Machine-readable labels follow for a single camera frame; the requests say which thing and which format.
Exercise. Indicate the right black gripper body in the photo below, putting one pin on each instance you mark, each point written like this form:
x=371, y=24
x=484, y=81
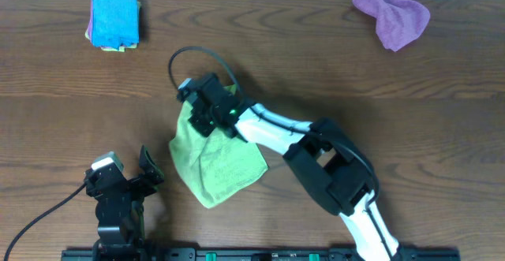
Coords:
x=204, y=123

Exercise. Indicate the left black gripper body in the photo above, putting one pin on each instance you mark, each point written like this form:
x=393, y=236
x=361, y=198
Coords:
x=136, y=194

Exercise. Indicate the green microfiber cloth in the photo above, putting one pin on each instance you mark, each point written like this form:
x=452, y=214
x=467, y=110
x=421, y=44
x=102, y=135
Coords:
x=214, y=167

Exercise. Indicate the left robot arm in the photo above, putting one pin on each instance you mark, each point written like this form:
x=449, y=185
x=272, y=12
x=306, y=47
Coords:
x=121, y=236

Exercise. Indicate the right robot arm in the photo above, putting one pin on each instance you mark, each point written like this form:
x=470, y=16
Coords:
x=336, y=175

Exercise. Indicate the folded yellow-green cloth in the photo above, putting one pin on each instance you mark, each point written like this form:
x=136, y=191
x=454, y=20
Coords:
x=114, y=49

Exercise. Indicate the folded blue cloth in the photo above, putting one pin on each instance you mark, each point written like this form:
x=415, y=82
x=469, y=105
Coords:
x=114, y=20

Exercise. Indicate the folded purple cloth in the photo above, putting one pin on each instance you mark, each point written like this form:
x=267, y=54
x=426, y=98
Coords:
x=88, y=33

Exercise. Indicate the purple microfiber cloth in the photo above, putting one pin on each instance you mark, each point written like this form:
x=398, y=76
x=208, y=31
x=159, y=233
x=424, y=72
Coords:
x=398, y=22

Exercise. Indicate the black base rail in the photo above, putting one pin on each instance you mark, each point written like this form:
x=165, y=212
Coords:
x=332, y=254

